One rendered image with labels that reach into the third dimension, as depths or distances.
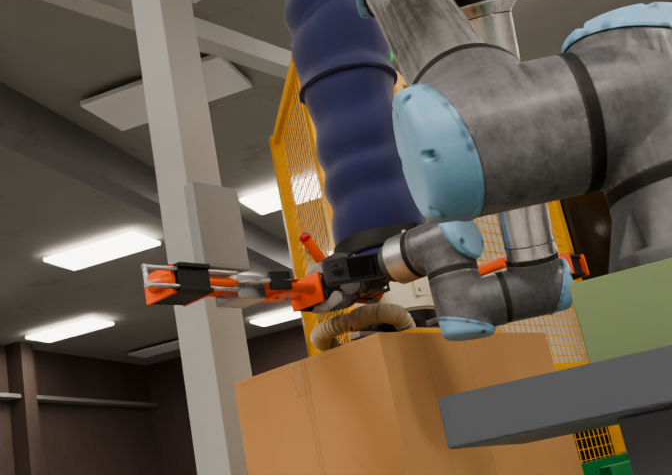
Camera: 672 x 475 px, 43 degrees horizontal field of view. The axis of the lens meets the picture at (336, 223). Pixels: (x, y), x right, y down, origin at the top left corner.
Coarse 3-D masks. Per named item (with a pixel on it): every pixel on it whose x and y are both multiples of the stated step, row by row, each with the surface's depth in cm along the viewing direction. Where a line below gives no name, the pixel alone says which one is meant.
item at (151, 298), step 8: (168, 264) 142; (160, 272) 143; (168, 272) 141; (168, 288) 141; (152, 296) 143; (160, 296) 142; (168, 296) 142; (176, 296) 143; (184, 296) 144; (192, 296) 145; (200, 296) 146; (160, 304) 146; (168, 304) 147; (176, 304) 148; (184, 304) 149
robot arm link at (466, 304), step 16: (432, 272) 149; (448, 272) 147; (464, 272) 147; (432, 288) 149; (448, 288) 146; (464, 288) 146; (480, 288) 146; (496, 288) 146; (448, 304) 146; (464, 304) 145; (480, 304) 145; (496, 304) 145; (448, 320) 146; (464, 320) 144; (480, 320) 145; (496, 320) 146; (448, 336) 146; (464, 336) 146; (480, 336) 148
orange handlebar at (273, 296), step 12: (480, 264) 181; (492, 264) 179; (504, 264) 178; (156, 276) 142; (168, 276) 141; (156, 288) 141; (300, 288) 163; (312, 288) 166; (264, 300) 163; (276, 300) 164; (360, 300) 183
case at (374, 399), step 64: (256, 384) 172; (320, 384) 160; (384, 384) 150; (448, 384) 162; (256, 448) 170; (320, 448) 159; (384, 448) 149; (448, 448) 155; (512, 448) 170; (576, 448) 188
